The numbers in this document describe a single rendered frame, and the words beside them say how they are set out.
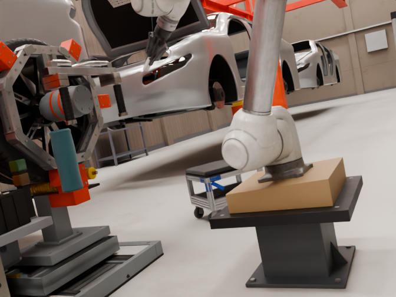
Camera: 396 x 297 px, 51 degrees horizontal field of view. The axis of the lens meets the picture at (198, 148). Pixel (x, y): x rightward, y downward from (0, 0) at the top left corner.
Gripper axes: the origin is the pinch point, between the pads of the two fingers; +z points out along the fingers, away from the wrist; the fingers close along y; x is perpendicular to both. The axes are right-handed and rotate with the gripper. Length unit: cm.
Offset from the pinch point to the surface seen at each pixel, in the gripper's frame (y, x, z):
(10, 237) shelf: 48, -86, 22
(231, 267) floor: 92, -4, 40
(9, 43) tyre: -34, -48, 11
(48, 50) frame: -26.8, -34.0, 10.7
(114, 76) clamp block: -2.6, -15.4, 7.8
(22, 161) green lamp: 25, -72, 16
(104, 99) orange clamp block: -12.8, -4.6, 32.2
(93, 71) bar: -5.4, -25.6, 5.8
